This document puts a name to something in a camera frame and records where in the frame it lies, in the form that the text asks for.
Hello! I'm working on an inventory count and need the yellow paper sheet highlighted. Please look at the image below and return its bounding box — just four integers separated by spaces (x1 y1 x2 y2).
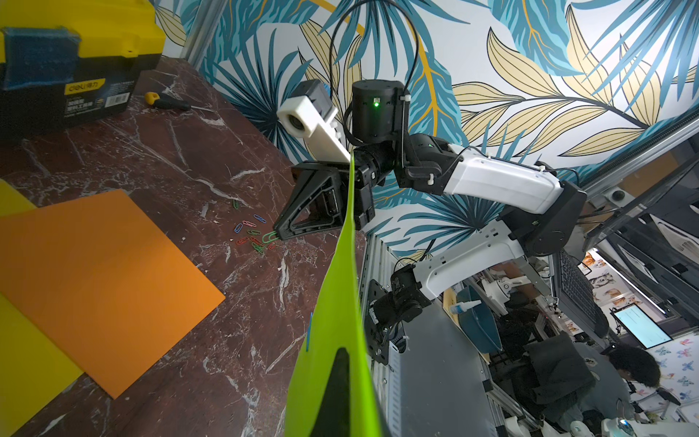
0 178 86 437

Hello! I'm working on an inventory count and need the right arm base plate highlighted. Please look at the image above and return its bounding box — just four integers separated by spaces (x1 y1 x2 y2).
364 280 407 365

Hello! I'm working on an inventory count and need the small screwdriver yellow black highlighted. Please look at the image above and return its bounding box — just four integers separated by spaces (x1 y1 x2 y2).
144 92 213 112

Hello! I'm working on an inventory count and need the green paper sheet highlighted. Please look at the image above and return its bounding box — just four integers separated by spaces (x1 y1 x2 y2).
283 152 383 437

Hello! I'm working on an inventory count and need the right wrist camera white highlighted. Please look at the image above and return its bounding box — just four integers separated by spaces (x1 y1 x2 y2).
277 79 351 164

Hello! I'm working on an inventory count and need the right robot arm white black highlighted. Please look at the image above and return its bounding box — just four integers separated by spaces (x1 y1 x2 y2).
274 79 586 329

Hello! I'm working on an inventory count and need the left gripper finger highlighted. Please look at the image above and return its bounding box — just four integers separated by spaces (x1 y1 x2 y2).
309 348 351 437

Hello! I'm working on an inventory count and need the yellow black toolbox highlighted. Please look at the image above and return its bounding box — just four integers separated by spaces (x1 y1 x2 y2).
1 1 166 143

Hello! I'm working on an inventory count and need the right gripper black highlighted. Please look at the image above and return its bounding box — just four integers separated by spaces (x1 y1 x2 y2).
273 160 377 240

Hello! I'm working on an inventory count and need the orange paper sheet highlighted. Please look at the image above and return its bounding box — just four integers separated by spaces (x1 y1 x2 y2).
1 190 224 398

